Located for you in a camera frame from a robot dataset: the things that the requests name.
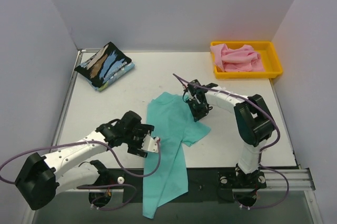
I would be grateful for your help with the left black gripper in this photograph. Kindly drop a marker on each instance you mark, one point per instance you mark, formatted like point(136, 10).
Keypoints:
point(140, 137)

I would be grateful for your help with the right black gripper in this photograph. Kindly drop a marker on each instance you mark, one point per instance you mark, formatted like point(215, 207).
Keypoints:
point(198, 106)

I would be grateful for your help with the teal t shirt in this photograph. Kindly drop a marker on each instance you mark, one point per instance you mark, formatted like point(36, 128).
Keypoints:
point(174, 125)

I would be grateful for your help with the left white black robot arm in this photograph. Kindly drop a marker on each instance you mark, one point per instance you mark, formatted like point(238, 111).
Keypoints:
point(79, 154)

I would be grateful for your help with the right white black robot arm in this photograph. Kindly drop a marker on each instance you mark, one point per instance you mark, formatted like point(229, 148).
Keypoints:
point(254, 121)

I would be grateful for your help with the pink t shirt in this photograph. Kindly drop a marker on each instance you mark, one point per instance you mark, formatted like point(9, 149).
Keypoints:
point(243, 59)

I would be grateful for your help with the folded black printed t shirt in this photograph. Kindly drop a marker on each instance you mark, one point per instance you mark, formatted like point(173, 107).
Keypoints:
point(103, 64)

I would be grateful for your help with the yellow plastic tray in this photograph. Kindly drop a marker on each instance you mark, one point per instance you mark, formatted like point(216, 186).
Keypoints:
point(269, 58)

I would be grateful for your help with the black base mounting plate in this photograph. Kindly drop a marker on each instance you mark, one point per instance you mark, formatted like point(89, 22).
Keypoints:
point(192, 185)

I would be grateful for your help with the aluminium front rail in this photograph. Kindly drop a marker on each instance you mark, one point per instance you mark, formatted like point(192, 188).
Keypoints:
point(289, 179)

